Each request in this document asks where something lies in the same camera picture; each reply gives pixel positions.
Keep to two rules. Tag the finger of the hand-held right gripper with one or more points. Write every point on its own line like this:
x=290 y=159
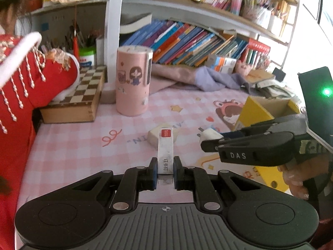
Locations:
x=283 y=125
x=260 y=148

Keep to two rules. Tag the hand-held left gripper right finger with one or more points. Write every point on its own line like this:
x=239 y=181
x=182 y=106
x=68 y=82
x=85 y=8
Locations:
x=175 y=174

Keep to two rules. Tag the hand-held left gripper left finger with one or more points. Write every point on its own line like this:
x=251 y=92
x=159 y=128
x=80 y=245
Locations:
x=155 y=173

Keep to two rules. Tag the slim white staple box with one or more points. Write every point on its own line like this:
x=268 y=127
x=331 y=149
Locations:
x=165 y=148

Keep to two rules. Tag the yellow cardboard box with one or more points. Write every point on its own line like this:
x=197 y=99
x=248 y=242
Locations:
x=253 y=112

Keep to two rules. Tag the white charger plug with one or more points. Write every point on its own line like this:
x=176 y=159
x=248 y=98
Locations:
x=209 y=135

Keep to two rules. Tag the pink cylindrical cartoon container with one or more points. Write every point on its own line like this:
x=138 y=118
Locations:
x=132 y=88

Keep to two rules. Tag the person's right hand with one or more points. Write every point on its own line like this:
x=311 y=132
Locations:
x=296 y=179

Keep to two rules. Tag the white eraser block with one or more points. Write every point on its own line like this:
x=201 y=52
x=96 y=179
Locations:
x=153 y=136

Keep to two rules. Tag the pile of papers and booklets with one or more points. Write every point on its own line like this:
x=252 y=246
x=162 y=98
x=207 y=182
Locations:
x=270 y=86

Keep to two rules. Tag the pink pig plush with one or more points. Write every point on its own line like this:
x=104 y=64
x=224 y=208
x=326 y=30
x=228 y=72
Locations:
x=243 y=67

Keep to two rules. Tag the lilac cloth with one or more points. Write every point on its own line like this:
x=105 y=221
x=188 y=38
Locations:
x=221 y=80

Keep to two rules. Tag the red boxed book set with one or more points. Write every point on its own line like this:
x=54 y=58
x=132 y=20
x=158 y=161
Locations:
x=258 y=52

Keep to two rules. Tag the pink checked tablecloth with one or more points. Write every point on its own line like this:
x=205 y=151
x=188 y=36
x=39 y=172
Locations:
x=78 y=140

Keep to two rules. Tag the orange blue small boxes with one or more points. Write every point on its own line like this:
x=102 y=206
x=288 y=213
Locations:
x=221 y=63

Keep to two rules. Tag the pink cloth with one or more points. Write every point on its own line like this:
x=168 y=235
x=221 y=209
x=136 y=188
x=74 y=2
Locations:
x=171 y=79

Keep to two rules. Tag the wooden chessboard box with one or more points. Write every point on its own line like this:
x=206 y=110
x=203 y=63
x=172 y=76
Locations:
x=83 y=101

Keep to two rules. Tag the white cups of pencils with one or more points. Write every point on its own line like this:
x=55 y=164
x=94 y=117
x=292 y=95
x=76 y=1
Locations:
x=262 y=15

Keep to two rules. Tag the row of colourful books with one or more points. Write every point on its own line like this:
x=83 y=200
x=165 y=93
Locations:
x=182 y=41

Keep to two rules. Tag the pen holder with brushes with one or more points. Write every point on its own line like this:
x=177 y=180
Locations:
x=87 y=56

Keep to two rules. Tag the white bookshelf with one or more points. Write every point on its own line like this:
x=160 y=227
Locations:
x=113 y=31

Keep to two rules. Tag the thick grey book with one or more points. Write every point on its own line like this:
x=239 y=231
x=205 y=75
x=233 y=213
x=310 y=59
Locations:
x=135 y=23

